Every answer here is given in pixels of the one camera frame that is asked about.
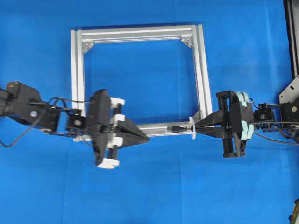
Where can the black right gripper teal pads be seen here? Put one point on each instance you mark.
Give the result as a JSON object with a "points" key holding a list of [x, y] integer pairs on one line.
{"points": [[233, 119]]}

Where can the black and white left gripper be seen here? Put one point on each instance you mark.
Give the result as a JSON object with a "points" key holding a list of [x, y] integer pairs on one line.
{"points": [[100, 127]]}

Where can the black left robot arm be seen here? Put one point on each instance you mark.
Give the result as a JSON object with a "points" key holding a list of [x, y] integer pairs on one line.
{"points": [[23, 104]]}

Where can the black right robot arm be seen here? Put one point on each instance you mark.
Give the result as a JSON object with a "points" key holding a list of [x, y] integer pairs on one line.
{"points": [[273, 118]]}

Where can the yellowish object bottom right corner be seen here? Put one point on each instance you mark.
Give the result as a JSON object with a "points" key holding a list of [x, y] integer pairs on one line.
{"points": [[294, 217]]}

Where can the black metal stand right edge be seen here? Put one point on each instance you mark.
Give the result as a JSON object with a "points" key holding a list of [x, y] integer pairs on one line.
{"points": [[292, 25]]}

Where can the white string loop holder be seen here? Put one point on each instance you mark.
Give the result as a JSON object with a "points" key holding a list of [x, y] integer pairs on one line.
{"points": [[192, 128]]}

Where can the grey metal bracket plate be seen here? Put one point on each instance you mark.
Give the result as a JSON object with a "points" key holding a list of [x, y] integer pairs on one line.
{"points": [[290, 93]]}

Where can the square aluminium extrusion frame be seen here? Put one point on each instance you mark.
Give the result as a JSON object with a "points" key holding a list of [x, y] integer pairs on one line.
{"points": [[191, 35]]}

